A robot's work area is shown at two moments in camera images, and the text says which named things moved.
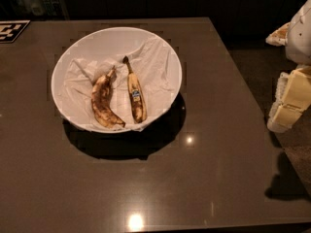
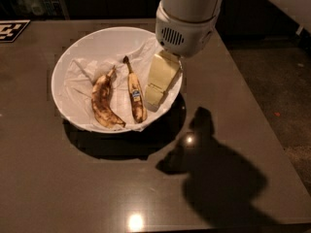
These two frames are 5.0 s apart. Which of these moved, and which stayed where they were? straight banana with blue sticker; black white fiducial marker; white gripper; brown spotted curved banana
Moved: white gripper
Stayed: brown spotted curved banana; straight banana with blue sticker; black white fiducial marker
